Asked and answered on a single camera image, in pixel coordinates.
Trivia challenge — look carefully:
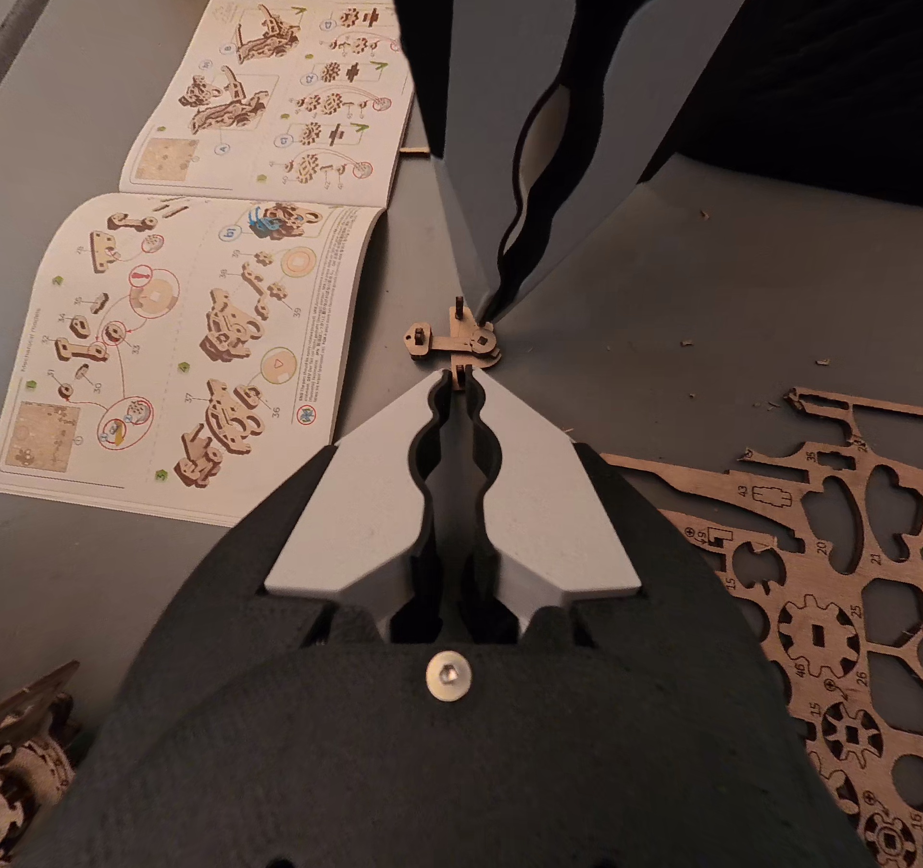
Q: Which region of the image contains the partly built wooden model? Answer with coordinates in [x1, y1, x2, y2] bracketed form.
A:
[0, 659, 80, 847]

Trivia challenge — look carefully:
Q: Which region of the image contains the laser-cut wooden parts sheet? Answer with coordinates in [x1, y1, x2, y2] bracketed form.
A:
[600, 386, 923, 868]

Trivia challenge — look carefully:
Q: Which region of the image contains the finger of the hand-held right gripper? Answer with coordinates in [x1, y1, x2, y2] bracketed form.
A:
[490, 0, 752, 324]
[382, 0, 578, 310]

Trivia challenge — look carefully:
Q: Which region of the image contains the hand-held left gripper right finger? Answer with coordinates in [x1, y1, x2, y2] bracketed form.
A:
[465, 370, 641, 642]

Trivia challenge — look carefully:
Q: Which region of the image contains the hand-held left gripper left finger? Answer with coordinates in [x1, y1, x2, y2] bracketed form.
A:
[264, 370, 455, 642]

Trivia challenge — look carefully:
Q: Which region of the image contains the small wooden puzzle part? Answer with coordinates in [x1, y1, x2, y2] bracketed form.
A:
[402, 296, 503, 393]

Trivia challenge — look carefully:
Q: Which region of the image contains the open instruction booklet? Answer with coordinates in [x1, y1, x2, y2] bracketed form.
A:
[0, 0, 415, 526]

